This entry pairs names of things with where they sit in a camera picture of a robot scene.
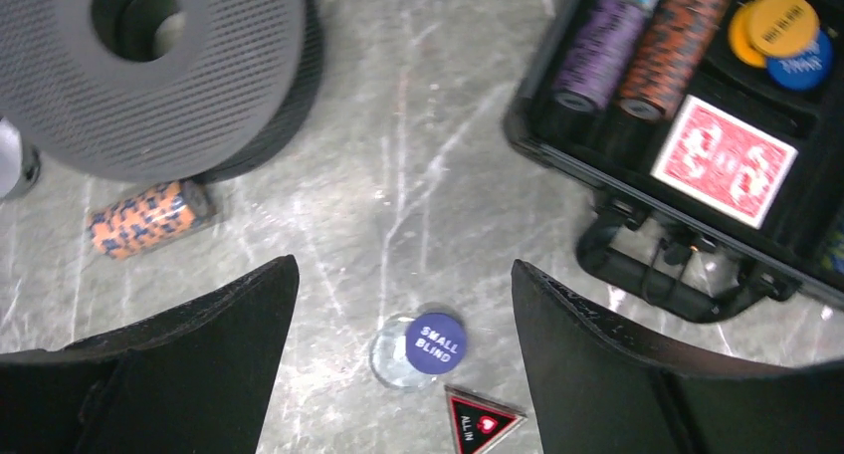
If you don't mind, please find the blue big blind button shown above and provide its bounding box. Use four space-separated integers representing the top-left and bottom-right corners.
766 30 834 92

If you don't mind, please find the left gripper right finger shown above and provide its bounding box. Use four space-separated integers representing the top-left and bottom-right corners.
511 260 843 453

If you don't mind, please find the purple poker chip stack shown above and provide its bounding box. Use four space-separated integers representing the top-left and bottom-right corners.
552 0 650 113

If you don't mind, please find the yellow dealer button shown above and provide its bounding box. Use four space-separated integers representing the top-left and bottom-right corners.
728 0 820 68

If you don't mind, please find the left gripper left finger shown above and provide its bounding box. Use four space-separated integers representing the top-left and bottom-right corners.
1 255 300 453

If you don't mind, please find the black poker set case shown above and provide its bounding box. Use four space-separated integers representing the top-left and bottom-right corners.
504 0 843 324

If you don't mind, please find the red black triangle token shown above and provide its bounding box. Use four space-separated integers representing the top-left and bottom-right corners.
444 385 528 454

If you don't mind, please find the green blue chip stack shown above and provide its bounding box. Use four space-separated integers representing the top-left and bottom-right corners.
821 216 843 274

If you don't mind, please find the blue small blind button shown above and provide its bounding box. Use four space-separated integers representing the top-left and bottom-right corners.
404 312 468 375

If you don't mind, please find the silver wrench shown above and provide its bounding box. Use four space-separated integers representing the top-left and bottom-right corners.
1 117 41 200

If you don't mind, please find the red playing card deck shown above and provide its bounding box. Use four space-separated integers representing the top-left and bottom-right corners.
650 96 798 229

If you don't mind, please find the black filament spool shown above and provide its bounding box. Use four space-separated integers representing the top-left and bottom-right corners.
1 0 323 182

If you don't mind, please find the brown orange chip stack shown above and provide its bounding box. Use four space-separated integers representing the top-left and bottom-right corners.
618 0 733 120

